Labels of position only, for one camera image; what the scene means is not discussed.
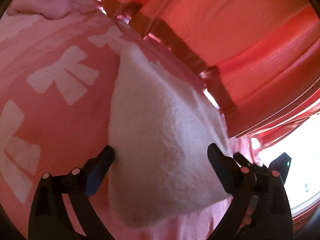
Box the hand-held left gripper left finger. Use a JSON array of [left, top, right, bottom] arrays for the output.
[[28, 144, 115, 240]]

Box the bright window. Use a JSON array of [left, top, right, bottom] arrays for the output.
[[257, 120, 320, 212]]

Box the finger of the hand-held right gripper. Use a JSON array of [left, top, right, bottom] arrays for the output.
[[233, 152, 270, 178]]

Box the person's right hand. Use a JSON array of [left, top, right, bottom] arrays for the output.
[[239, 206, 253, 233]]

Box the white sweater with black hearts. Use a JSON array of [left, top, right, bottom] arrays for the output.
[[107, 42, 234, 227]]

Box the pink pillow with white dot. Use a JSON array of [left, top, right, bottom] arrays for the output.
[[6, 0, 103, 20]]

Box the pink blanket with bow print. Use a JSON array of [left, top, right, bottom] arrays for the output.
[[0, 12, 260, 240]]

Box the orange sheer curtain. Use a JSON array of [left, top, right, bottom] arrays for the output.
[[105, 0, 320, 225]]

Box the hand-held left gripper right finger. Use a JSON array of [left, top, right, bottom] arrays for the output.
[[207, 143, 293, 240]]

